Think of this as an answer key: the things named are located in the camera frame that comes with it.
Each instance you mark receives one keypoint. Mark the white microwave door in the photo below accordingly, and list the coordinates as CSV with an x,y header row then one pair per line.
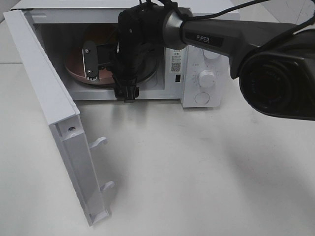
x,y
63,117

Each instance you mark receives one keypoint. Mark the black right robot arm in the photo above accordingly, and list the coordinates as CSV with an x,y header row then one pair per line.
x,y
273,62

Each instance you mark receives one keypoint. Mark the white microwave oven body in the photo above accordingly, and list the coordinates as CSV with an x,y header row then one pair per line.
x,y
59,26

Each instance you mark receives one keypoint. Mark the toy burger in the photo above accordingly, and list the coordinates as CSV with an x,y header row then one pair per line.
x,y
101,34

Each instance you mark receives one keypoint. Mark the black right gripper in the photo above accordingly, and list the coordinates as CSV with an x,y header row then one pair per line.
x,y
124,63

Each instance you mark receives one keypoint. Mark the glass microwave turntable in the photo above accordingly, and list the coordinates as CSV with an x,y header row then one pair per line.
x,y
147,69

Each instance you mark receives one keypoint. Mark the pink round plate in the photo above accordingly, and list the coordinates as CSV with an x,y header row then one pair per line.
x,y
74,65

